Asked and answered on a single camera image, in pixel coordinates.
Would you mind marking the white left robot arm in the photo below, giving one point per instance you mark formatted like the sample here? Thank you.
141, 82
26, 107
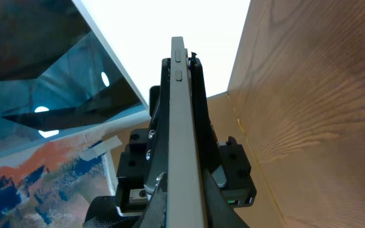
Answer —
141, 195

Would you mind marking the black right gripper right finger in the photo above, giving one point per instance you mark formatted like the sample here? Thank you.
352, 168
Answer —
219, 213

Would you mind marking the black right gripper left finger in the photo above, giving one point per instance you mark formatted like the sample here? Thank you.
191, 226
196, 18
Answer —
155, 214

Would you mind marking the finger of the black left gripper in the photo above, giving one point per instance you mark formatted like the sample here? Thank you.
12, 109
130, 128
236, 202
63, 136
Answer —
208, 148
159, 143

